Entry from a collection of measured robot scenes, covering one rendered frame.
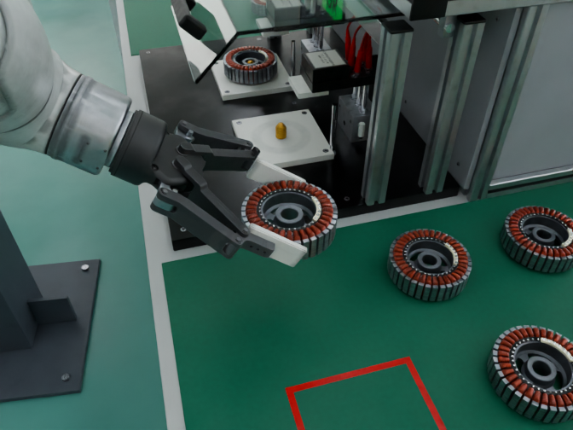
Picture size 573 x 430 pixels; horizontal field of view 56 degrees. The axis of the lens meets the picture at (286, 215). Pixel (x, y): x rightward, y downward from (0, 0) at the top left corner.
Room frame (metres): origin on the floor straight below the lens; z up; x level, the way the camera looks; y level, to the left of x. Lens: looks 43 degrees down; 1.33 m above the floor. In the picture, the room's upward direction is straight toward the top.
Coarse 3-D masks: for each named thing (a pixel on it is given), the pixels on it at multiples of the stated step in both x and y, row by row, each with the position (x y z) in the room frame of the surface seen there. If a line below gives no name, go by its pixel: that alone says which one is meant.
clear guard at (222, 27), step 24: (216, 0) 0.71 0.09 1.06; (240, 0) 0.69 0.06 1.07; (264, 0) 0.69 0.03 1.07; (288, 0) 0.69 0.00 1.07; (312, 0) 0.69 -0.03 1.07; (336, 0) 0.69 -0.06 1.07; (360, 0) 0.69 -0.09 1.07; (384, 0) 0.69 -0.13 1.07; (216, 24) 0.66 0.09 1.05; (240, 24) 0.62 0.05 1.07; (264, 24) 0.62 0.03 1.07; (288, 24) 0.62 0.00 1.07; (312, 24) 0.63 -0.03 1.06; (192, 48) 0.66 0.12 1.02; (216, 48) 0.61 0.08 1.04; (192, 72) 0.61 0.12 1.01
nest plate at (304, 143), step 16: (288, 112) 0.88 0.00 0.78; (304, 112) 0.88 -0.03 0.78; (240, 128) 0.83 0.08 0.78; (256, 128) 0.83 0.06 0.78; (272, 128) 0.83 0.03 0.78; (288, 128) 0.83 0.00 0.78; (304, 128) 0.83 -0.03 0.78; (256, 144) 0.78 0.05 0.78; (272, 144) 0.78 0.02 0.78; (288, 144) 0.78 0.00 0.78; (304, 144) 0.78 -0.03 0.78; (320, 144) 0.78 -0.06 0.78; (272, 160) 0.73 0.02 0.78; (288, 160) 0.73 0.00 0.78; (304, 160) 0.74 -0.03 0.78; (320, 160) 0.74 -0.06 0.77
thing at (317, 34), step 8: (336, 24) 1.05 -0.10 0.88; (264, 32) 1.01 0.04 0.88; (272, 32) 1.02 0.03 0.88; (280, 32) 1.02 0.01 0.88; (288, 32) 1.03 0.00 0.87; (312, 32) 1.09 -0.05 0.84; (320, 32) 1.05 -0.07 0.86; (312, 40) 1.09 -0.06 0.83; (320, 40) 1.05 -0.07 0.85; (320, 48) 1.05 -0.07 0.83
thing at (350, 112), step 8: (344, 96) 0.87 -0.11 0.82; (344, 104) 0.84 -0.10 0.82; (352, 104) 0.84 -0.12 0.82; (368, 104) 0.84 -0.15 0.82; (344, 112) 0.84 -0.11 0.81; (352, 112) 0.81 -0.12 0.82; (360, 112) 0.81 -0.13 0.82; (368, 112) 0.81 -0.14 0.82; (344, 120) 0.83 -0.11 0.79; (352, 120) 0.80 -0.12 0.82; (360, 120) 0.80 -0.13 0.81; (368, 120) 0.81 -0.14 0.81; (344, 128) 0.83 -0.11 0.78; (352, 128) 0.80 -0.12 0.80; (368, 128) 0.81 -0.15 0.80; (352, 136) 0.80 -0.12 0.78
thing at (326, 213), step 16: (256, 192) 0.49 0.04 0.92; (272, 192) 0.49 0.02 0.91; (288, 192) 0.50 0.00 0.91; (304, 192) 0.49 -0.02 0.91; (320, 192) 0.49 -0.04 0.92; (256, 208) 0.46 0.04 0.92; (272, 208) 0.48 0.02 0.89; (288, 208) 0.47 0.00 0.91; (304, 208) 0.49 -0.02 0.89; (320, 208) 0.46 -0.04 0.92; (336, 208) 0.47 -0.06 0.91; (272, 224) 0.44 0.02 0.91; (288, 224) 0.45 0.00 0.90; (304, 224) 0.46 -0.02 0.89; (320, 224) 0.43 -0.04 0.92; (336, 224) 0.45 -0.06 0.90; (304, 240) 0.41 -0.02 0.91; (320, 240) 0.42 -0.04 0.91; (304, 256) 0.41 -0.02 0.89
